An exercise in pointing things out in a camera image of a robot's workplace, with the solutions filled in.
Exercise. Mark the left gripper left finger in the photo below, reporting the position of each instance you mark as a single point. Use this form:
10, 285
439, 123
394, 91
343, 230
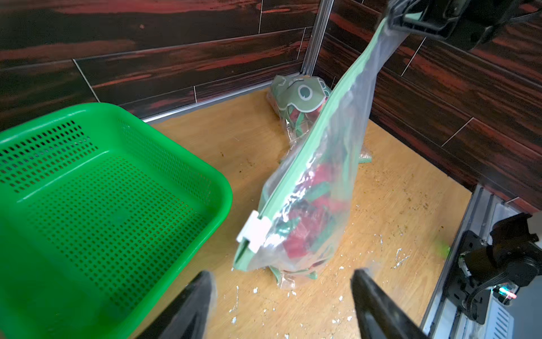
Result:
187, 315

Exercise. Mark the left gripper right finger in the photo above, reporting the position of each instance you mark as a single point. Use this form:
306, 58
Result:
377, 314

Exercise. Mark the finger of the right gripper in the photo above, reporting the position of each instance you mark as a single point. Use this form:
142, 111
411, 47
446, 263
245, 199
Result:
439, 19

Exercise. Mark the clear zip-top bag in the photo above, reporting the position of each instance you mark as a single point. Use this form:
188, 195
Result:
337, 138
298, 101

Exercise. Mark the red green dragon fruit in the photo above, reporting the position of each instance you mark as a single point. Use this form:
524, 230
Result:
309, 230

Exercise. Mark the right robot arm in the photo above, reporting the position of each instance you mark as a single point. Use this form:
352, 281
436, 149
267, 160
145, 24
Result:
513, 257

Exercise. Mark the white zip slider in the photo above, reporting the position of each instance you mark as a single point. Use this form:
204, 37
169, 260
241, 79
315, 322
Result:
254, 231

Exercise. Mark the green plastic perforated basket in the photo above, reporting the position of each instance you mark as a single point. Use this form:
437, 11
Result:
100, 213

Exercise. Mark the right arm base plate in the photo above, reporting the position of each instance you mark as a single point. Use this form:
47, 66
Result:
459, 285

